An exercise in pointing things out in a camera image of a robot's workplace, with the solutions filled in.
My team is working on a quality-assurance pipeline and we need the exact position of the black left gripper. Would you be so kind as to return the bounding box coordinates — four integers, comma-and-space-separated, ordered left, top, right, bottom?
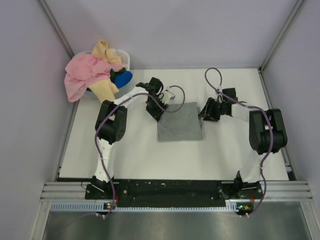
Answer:
145, 95, 168, 121

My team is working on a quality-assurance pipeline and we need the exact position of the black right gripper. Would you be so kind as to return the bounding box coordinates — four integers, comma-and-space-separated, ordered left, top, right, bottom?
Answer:
198, 97, 227, 122

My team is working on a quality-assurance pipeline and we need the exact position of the grey t shirt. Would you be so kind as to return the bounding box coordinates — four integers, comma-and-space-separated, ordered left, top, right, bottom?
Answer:
157, 102, 204, 143

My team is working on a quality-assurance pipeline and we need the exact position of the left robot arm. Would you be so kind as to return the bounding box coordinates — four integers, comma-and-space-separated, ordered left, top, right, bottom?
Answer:
91, 77, 168, 199

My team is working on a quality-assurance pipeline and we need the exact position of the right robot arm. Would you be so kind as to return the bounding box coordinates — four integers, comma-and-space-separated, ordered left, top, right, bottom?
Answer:
198, 88, 288, 198

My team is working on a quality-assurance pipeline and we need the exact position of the blue t shirt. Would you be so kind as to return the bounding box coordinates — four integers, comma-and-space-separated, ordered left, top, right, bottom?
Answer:
113, 70, 133, 89

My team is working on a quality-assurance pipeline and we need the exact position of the cream yellow t shirt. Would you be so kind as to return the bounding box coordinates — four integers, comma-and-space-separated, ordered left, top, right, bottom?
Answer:
89, 40, 124, 103

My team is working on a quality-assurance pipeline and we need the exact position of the dark green t shirt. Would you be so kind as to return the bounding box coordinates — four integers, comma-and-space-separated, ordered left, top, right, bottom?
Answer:
109, 67, 126, 82

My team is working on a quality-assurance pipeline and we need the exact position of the white laundry basket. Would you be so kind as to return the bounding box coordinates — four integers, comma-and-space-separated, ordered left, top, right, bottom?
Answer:
74, 48, 131, 100

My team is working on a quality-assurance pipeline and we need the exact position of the pink t shirt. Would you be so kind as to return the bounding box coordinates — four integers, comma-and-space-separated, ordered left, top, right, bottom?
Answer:
63, 53, 112, 103

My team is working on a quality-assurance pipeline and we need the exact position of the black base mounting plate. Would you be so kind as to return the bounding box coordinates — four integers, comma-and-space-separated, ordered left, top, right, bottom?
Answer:
85, 179, 263, 208

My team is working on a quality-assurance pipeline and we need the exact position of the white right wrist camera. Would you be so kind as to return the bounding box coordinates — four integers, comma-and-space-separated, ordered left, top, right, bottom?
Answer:
215, 85, 224, 104

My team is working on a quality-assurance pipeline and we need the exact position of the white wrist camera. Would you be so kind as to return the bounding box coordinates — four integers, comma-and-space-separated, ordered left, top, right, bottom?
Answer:
215, 85, 224, 104
161, 86, 176, 104

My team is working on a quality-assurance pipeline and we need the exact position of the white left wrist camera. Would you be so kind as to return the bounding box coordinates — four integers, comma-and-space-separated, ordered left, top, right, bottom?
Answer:
161, 86, 176, 104

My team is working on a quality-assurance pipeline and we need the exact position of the grey slotted cable duct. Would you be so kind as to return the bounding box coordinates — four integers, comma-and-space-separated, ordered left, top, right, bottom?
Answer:
50, 201, 253, 213

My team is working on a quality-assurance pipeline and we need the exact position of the aluminium front frame rail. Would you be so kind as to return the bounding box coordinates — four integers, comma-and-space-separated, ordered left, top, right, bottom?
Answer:
40, 179, 313, 202

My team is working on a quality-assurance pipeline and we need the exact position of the right aluminium corner post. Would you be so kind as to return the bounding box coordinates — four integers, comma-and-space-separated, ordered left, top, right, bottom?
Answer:
258, 0, 307, 74

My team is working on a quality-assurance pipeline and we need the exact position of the aluminium corner post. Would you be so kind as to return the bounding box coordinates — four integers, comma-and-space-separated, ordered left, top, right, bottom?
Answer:
258, 0, 307, 74
36, 0, 75, 59

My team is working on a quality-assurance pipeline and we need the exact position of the left aluminium corner post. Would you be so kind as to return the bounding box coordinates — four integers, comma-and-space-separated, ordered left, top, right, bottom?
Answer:
36, 0, 75, 59

